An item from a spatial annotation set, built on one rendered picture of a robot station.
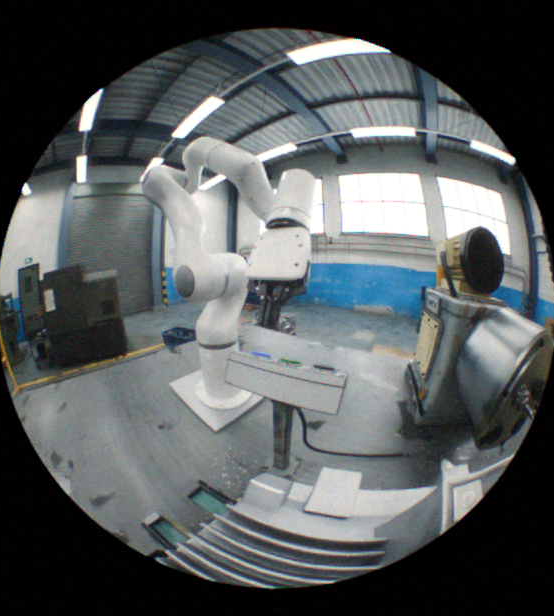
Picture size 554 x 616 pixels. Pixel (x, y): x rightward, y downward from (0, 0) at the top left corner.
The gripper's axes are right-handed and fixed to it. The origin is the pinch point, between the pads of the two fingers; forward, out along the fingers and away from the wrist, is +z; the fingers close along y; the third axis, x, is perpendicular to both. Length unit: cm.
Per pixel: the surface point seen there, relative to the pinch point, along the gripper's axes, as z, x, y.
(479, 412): 11.6, 1.0, 39.2
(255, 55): -429, -98, -92
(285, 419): 15.5, 0.7, 6.0
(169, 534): 32.8, -19.8, 2.9
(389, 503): 14.4, -15.5, 20.0
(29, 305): 111, -193, -674
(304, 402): 10.8, -3.5, 9.2
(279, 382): 9.0, -3.5, 5.4
